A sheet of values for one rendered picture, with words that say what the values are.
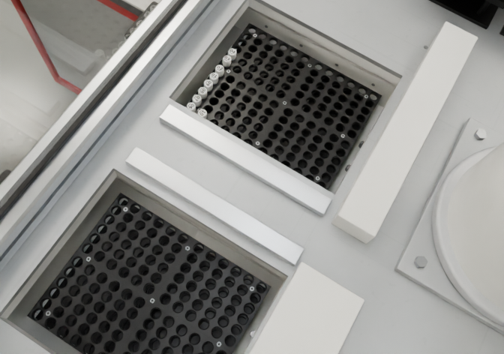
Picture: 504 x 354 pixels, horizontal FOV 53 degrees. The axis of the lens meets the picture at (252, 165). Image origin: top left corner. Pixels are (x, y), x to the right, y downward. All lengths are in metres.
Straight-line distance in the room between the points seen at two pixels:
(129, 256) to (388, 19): 0.48
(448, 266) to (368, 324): 0.11
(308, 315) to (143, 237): 0.22
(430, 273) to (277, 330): 0.19
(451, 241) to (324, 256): 0.14
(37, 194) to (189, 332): 0.23
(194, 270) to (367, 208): 0.22
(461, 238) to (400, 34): 0.31
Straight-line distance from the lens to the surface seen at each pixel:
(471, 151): 0.69
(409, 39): 0.76
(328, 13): 0.75
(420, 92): 0.67
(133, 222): 0.65
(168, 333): 0.62
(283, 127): 0.70
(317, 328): 0.57
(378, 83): 0.78
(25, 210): 0.59
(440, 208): 0.63
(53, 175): 0.59
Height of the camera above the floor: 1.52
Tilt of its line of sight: 68 degrees down
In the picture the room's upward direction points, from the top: 11 degrees clockwise
